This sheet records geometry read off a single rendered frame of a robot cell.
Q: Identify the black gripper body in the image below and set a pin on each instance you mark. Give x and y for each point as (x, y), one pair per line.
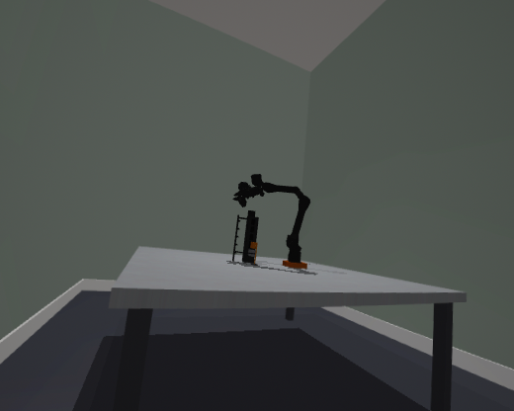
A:
(242, 199)

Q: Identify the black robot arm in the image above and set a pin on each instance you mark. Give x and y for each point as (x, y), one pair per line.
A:
(304, 202)

